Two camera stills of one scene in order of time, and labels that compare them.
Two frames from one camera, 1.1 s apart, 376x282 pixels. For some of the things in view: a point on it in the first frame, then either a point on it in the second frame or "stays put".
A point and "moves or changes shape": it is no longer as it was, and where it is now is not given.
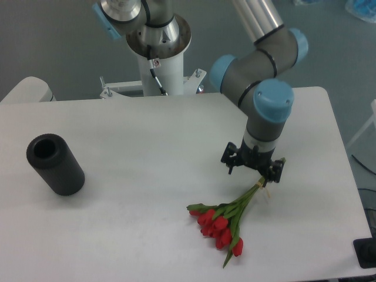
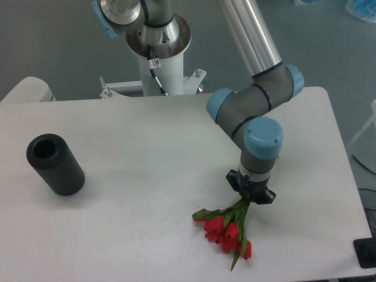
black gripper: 260,161 → 254,190
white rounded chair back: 31,89 stays put
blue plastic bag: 363,9 stays put
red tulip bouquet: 222,222 moves or changes shape
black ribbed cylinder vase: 50,155 stays put
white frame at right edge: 372,121 stays put
